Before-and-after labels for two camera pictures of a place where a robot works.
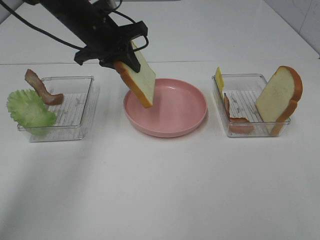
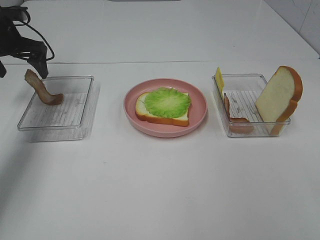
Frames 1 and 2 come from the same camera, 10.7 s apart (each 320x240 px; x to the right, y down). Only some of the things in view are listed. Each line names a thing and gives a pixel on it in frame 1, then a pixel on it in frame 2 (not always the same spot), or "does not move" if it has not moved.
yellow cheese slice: x=220 y=81 does not move
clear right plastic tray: x=241 y=116 does not move
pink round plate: x=178 y=108 does not move
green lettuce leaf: x=28 y=110 -> x=167 y=102
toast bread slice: x=142 y=82 -> x=142 y=113
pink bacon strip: x=236 y=124 does not move
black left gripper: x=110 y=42 -> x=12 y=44
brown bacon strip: x=32 y=78 does not move
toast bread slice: x=277 y=101 does not move
